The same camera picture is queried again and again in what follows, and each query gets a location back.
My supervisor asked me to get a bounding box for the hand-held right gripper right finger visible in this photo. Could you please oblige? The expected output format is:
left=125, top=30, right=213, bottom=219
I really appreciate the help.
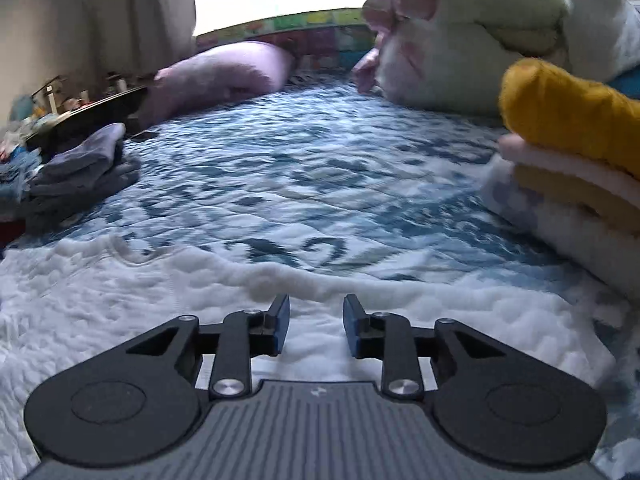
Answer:
left=342, top=294, right=506, bottom=401

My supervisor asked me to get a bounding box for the pink pillow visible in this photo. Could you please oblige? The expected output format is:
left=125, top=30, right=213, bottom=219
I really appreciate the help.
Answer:
left=137, top=41, right=296, bottom=128

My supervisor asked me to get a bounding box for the pale curtain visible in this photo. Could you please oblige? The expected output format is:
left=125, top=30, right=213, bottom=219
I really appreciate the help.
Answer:
left=82, top=0, right=198, bottom=83

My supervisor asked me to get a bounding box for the light blue towel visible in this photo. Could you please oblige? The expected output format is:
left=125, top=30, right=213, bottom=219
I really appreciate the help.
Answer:
left=0, top=147, right=43, bottom=206

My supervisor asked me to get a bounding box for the white pink plush blanket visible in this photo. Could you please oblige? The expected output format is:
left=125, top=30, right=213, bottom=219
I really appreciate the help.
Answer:
left=350, top=0, right=511, bottom=116

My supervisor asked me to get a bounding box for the teal cloth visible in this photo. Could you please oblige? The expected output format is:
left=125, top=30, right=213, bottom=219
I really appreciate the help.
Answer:
left=606, top=66, right=640, bottom=100

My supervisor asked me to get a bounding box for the pale pink folded garment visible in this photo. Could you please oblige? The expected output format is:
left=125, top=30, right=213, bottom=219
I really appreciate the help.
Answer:
left=497, top=132, right=640, bottom=201

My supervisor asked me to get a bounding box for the grey-blue folded garment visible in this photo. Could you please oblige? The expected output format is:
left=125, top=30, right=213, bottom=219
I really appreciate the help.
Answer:
left=22, top=157, right=142, bottom=233

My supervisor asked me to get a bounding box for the pale green cloth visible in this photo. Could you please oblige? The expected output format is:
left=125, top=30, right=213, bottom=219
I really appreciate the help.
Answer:
left=435, top=0, right=571, bottom=56

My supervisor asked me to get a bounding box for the lavender folded garment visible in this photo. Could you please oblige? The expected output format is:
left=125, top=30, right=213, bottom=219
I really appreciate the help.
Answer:
left=32, top=122, right=127, bottom=188

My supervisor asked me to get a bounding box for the white fluffy cloth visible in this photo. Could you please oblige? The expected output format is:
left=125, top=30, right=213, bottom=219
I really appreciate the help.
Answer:
left=547, top=0, right=640, bottom=83

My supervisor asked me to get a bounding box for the pile of folded towels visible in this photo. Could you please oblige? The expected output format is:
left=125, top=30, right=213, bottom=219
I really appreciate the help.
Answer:
left=480, top=154, right=640, bottom=303

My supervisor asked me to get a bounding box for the dark cluttered side table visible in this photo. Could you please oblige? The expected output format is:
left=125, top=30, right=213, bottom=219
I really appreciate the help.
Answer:
left=30, top=75, right=151, bottom=153

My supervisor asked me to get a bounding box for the colourful foam play mat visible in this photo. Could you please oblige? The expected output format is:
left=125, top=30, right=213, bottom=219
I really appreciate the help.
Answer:
left=195, top=7, right=382, bottom=77

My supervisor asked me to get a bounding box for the yellow folded garment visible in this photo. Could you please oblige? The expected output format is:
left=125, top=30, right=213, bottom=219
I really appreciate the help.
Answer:
left=512, top=166, right=640, bottom=233

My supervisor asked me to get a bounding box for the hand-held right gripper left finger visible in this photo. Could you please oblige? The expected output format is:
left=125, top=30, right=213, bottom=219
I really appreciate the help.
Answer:
left=125, top=294, right=291, bottom=402

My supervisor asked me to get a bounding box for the white quilted garment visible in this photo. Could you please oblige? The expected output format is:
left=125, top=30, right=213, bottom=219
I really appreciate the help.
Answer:
left=0, top=232, right=631, bottom=480

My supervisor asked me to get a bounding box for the mustard yellow garment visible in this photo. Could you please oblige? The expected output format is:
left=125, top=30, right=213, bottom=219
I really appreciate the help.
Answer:
left=499, top=57, right=640, bottom=181

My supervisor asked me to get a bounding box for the blue patterned quilt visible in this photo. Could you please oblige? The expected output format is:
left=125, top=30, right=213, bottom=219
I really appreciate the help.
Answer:
left=0, top=77, right=640, bottom=480

